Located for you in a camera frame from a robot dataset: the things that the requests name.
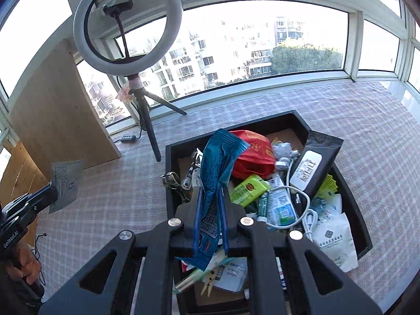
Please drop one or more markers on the grey foil sachet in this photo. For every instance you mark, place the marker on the grey foil sachet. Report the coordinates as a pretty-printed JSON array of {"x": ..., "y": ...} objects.
[{"x": 67, "y": 183}]

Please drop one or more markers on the green lip balm stick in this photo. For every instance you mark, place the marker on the green lip balm stick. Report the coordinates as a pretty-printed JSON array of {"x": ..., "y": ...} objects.
[{"x": 262, "y": 206}]

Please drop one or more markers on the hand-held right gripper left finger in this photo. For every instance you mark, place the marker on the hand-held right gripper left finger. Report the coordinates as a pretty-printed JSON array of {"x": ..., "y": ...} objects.
[{"x": 183, "y": 233}]

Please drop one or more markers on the person's left hand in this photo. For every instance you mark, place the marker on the person's left hand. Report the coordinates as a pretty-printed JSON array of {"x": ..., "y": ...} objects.
[{"x": 26, "y": 265}]

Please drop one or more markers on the black power strip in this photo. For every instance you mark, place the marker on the black power strip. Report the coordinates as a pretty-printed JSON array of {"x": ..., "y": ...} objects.
[{"x": 129, "y": 138}]

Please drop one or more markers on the red cloth bag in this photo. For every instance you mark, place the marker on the red cloth bag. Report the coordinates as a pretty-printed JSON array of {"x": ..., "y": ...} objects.
[{"x": 256, "y": 160}]

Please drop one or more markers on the green tube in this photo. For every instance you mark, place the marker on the green tube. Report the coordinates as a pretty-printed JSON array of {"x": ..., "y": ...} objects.
[{"x": 247, "y": 190}]

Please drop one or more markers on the paper-wrapped chopsticks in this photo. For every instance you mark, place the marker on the paper-wrapped chopsticks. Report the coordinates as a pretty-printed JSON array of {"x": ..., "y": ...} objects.
[{"x": 190, "y": 277}]

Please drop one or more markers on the blue snack packet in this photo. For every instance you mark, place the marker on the blue snack packet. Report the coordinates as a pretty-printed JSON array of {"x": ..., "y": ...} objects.
[{"x": 213, "y": 170}]

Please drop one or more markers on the orange snack wrapper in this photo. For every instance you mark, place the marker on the orange snack wrapper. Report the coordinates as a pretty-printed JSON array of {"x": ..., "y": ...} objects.
[{"x": 124, "y": 93}]

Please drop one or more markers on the metal pliers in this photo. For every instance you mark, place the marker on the metal pliers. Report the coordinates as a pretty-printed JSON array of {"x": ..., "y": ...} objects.
[{"x": 193, "y": 174}]

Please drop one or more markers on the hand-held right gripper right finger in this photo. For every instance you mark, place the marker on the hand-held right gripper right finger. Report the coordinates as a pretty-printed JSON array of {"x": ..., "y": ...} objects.
[{"x": 234, "y": 233}]

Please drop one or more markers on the black tray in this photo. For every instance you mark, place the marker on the black tray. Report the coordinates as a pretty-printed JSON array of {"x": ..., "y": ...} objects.
[{"x": 357, "y": 223}]

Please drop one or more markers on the grey crumpled plastic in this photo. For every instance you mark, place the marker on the grey crumpled plastic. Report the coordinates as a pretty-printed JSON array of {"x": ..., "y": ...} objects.
[{"x": 282, "y": 149}]

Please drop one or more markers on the white mask packet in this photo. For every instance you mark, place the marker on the white mask packet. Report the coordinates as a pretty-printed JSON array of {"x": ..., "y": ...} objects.
[{"x": 282, "y": 210}]

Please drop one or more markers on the wooden board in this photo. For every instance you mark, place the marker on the wooden board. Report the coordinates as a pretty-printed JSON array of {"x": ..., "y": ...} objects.
[{"x": 59, "y": 105}]

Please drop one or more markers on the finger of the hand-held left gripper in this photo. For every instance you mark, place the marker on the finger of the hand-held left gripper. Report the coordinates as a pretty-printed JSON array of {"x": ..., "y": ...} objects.
[{"x": 42, "y": 197}]

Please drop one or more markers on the black wet wipes pack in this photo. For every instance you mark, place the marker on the black wet wipes pack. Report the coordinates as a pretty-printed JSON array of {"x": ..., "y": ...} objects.
[{"x": 325, "y": 144}]

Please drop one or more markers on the wooden clothespin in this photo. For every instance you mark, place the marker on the wooden clothespin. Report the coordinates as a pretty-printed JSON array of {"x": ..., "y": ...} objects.
[{"x": 210, "y": 283}]

